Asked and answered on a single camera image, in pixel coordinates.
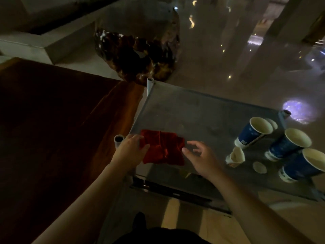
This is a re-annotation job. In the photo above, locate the person's black clothing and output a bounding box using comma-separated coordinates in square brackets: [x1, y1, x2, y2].
[119, 212, 212, 244]

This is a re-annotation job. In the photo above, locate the person's left hand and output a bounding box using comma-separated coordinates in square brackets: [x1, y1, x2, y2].
[111, 134, 151, 174]

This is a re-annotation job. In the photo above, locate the person's left forearm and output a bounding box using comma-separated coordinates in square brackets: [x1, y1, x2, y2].
[32, 162, 133, 244]

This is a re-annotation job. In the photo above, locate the brown wooden table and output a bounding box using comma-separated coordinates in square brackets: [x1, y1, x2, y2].
[0, 57, 145, 244]

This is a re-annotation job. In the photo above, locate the grey stone platform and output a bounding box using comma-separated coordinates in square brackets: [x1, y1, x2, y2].
[0, 0, 120, 65]

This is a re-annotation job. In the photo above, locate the person's right forearm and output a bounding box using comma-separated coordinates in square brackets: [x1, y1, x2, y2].
[210, 171, 316, 244]

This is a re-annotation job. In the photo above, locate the crumpled small white paper cup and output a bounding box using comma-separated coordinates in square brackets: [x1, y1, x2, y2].
[225, 146, 246, 168]

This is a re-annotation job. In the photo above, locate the red cloth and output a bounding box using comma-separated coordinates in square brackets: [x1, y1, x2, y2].
[139, 129, 186, 166]

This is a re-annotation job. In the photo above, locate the grey metal cart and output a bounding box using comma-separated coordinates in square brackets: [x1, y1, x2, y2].
[113, 77, 325, 217]

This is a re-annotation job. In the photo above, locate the blue paper cup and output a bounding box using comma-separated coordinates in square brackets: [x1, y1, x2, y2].
[278, 148, 325, 183]
[264, 128, 312, 162]
[234, 116, 274, 150]

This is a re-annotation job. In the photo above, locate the dark glossy tree stump stool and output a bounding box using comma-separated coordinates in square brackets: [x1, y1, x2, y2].
[93, 0, 182, 86]

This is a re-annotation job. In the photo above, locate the person's right hand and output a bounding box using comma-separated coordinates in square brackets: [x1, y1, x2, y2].
[181, 141, 224, 181]

